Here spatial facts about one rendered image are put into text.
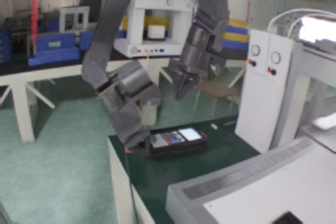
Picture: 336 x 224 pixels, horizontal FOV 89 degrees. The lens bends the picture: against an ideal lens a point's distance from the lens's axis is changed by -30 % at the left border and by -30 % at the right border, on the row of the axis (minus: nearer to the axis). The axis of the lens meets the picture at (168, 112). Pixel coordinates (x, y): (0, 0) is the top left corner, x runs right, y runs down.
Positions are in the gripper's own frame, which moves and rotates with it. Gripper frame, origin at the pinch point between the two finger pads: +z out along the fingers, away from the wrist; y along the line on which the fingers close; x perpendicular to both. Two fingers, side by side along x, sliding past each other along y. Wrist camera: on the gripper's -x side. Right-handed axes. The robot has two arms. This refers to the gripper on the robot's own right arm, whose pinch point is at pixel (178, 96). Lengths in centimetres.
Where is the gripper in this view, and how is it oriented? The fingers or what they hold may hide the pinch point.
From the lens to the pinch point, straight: 63.2
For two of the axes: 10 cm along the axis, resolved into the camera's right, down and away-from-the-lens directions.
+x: -8.4, -1.2, -5.3
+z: -3.1, 9.1, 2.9
